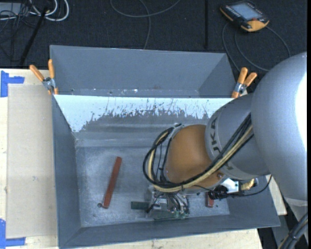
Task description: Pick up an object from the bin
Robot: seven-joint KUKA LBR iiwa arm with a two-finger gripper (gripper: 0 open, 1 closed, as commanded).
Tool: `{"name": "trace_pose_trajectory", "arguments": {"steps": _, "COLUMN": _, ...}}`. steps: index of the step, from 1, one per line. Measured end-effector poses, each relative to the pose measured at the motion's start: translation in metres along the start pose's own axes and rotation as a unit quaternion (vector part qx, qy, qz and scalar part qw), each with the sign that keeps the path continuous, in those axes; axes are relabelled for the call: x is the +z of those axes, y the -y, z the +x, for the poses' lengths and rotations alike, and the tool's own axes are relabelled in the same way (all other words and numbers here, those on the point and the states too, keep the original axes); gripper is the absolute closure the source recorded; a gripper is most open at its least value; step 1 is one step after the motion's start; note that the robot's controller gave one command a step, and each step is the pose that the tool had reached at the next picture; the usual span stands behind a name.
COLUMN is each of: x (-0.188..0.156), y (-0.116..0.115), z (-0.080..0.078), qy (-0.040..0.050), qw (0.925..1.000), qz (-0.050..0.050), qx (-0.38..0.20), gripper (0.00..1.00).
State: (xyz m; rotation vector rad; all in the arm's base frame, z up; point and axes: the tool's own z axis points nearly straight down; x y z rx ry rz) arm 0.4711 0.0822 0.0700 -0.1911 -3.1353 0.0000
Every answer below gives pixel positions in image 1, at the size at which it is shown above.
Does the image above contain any red-brown flat block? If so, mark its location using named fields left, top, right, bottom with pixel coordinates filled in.
left=102, top=156, right=123, bottom=210
left=205, top=191, right=215, bottom=208

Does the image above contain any grey metal bin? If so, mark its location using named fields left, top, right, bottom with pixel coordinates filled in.
left=49, top=44, right=281, bottom=249

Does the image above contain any black cylinder on white bracket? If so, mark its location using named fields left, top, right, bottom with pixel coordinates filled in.
left=208, top=178, right=239, bottom=201

